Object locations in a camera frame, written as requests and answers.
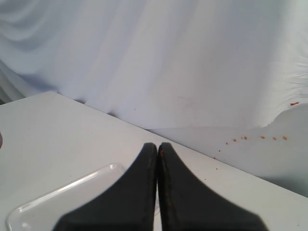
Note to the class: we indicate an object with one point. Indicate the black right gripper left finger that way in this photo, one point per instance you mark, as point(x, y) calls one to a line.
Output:
point(128, 205)

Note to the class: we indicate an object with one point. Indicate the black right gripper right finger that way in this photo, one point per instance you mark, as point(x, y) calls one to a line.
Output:
point(187, 204)

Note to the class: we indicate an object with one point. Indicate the red sauce squeeze bottle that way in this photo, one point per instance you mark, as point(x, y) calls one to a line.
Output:
point(1, 140)

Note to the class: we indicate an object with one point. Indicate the white rectangular plastic tray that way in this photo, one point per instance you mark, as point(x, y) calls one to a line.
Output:
point(43, 212)

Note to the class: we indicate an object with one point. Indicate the white backdrop cloth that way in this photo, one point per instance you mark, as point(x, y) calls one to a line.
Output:
point(227, 78)

